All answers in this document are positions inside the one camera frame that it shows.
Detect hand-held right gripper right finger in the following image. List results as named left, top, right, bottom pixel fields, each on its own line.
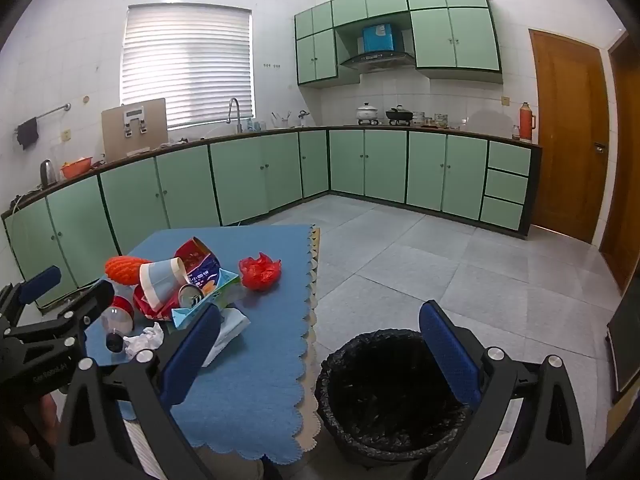
left=418, top=300, right=587, bottom=480

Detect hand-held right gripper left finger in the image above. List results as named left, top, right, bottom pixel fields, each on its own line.
left=54, top=304, right=223, bottom=480

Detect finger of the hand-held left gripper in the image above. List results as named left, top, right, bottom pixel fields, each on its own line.
left=0, top=266, right=63, bottom=332
left=0, top=279, right=116, bottom=361

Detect plastic bottle with red label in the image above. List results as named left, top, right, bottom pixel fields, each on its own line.
left=101, top=295, right=136, bottom=353

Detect teal tissue packet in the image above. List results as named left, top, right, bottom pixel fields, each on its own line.
left=171, top=269, right=241, bottom=330

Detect orange foam fruit net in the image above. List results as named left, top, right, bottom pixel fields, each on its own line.
left=105, top=256, right=153, bottom=287

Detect white wipe packet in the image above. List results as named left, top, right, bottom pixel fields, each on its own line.
left=202, top=307, right=251, bottom=368

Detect white tissue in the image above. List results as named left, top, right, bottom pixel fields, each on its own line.
left=122, top=322, right=165, bottom=361

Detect red paper packet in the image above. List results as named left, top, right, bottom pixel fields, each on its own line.
left=132, top=284, right=181, bottom=320

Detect drink can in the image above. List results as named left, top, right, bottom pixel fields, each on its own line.
left=177, top=284, right=206, bottom=310

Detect white and blue paper cup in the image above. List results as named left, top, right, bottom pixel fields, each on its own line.
left=139, top=256, right=191, bottom=308

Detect bin with black bag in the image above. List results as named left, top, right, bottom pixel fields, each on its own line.
left=315, top=329, right=473, bottom=468

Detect red snack bag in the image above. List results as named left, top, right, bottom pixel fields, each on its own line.
left=172, top=237, right=226, bottom=293

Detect red plastic bag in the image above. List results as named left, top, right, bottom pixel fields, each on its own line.
left=238, top=253, right=282, bottom=292

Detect person's left hand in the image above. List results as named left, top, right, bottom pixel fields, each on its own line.
left=10, top=394, right=62, bottom=466

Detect blue tablecloth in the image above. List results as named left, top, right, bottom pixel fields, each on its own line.
left=82, top=224, right=321, bottom=465

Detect orange basin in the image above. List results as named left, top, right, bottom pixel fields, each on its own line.
left=60, top=156, right=94, bottom=179

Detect dark cloth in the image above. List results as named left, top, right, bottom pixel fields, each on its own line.
left=16, top=117, right=40, bottom=150

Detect cardboard box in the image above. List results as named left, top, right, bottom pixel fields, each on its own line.
left=101, top=98, right=169, bottom=160

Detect black cabinet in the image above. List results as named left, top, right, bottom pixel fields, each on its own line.
left=606, top=290, right=640, bottom=393

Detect green base cabinets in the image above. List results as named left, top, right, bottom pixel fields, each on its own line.
left=1, top=127, right=543, bottom=311

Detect wooden door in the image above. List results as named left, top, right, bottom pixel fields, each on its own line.
left=599, top=30, right=640, bottom=296
left=529, top=29, right=610, bottom=245

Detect orange thermos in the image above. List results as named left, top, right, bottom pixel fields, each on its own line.
left=518, top=102, right=537, bottom=142

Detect white window blind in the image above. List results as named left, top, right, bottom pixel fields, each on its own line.
left=119, top=4, right=255, bottom=131

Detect black range hood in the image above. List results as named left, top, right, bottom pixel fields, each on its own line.
left=340, top=51, right=417, bottom=72

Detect blue box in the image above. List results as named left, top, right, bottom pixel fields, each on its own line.
left=362, top=24, right=396, bottom=54

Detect steel towel rail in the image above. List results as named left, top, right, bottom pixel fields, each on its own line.
left=14, top=103, right=72, bottom=133

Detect green wall cabinets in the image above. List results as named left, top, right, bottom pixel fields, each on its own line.
left=294, top=0, right=503, bottom=87

